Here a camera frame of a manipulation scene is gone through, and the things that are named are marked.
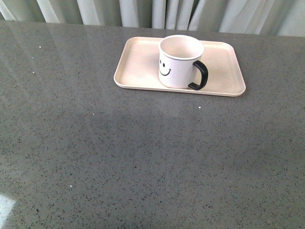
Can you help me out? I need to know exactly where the white smiley mug black handle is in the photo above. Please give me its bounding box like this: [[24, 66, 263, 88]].
[[159, 35, 209, 90]]

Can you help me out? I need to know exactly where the white pleated curtain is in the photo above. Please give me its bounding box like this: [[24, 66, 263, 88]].
[[0, 0, 305, 37]]

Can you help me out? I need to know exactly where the beige rectangular plastic tray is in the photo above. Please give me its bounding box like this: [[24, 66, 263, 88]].
[[114, 37, 246, 97]]

